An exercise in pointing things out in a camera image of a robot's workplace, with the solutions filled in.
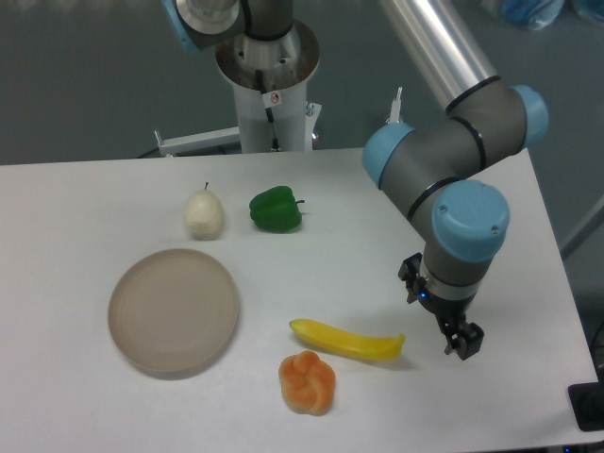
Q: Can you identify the yellow banana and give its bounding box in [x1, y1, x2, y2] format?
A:
[289, 318, 406, 361]

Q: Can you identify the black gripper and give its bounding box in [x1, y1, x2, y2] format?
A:
[398, 253, 484, 361]

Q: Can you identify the white pear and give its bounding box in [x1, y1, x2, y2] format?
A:
[183, 183, 225, 240]

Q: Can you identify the black box at edge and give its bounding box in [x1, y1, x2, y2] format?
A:
[567, 382, 603, 432]

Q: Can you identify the black cable on pedestal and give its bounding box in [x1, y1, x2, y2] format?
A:
[254, 69, 283, 153]

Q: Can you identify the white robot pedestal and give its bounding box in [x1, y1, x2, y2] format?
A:
[216, 21, 320, 153]

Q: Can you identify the white metal bracket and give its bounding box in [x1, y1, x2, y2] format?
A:
[154, 126, 240, 157]
[387, 87, 404, 124]

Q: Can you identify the white metal bracket right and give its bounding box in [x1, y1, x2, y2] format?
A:
[387, 87, 404, 124]

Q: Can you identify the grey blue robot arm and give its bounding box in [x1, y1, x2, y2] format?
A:
[164, 1, 548, 359]

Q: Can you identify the green bell pepper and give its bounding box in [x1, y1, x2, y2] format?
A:
[248, 186, 304, 233]

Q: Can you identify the white metal bracket left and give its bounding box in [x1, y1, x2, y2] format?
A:
[154, 126, 240, 157]

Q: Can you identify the beige round plate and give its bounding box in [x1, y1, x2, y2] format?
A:
[108, 248, 240, 380]

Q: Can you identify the orange knotted bread roll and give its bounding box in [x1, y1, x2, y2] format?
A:
[278, 350, 336, 416]

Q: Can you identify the blue plastic bag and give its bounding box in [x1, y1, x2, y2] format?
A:
[497, 0, 564, 31]

